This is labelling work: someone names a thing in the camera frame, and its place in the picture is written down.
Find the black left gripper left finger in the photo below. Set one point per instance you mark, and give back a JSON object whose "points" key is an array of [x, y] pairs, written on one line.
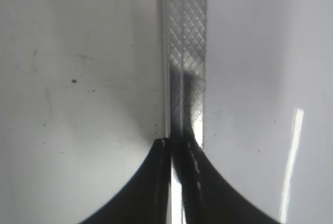
{"points": [[144, 199]]}

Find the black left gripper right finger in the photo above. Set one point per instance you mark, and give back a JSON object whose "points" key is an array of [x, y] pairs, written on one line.
{"points": [[206, 195]]}

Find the white whiteboard eraser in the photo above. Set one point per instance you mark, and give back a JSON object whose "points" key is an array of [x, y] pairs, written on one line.
{"points": [[268, 106]]}

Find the white magnetic whiteboard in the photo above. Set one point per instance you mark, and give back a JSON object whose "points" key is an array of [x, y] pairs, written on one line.
{"points": [[84, 93]]}

